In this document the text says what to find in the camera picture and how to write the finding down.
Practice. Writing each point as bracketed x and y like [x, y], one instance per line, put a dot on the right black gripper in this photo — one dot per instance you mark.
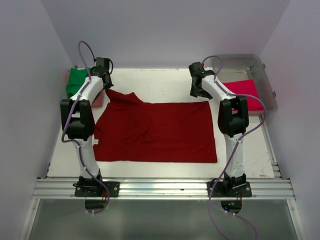
[195, 92]

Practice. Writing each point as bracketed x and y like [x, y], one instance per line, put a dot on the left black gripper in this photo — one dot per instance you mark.
[108, 85]

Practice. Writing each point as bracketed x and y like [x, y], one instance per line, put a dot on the dark red t-shirt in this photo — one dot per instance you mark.
[174, 132]

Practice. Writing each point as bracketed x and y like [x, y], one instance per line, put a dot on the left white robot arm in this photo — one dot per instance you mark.
[78, 126]

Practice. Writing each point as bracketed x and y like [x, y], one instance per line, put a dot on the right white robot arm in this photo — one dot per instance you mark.
[232, 121]

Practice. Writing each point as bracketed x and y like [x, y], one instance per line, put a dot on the green t-shirt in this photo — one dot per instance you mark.
[75, 81]

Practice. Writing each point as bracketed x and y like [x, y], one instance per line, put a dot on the folded salmon pink t-shirt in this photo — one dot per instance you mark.
[98, 101]

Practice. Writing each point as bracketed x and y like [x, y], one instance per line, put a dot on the clear plastic storage bin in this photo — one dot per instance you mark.
[242, 67]

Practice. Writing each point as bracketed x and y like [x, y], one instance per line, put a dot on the folded light blue t-shirt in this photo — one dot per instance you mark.
[63, 96]

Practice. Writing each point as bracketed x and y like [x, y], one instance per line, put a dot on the magenta folded t-shirt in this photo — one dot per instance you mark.
[246, 87]

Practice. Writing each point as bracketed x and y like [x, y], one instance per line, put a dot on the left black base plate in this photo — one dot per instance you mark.
[112, 188]

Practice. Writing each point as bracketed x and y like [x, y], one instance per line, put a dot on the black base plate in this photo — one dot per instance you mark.
[112, 188]
[226, 189]

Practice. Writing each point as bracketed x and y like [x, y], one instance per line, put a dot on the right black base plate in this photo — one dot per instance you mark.
[226, 189]

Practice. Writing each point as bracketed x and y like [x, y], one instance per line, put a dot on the aluminium mounting rail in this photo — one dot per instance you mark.
[165, 189]

